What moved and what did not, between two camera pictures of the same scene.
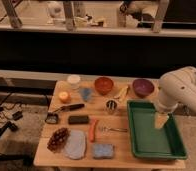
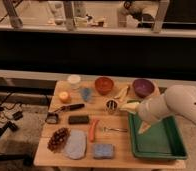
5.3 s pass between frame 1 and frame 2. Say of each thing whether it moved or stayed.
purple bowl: stayed
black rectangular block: stayed
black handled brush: stayed
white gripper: moved
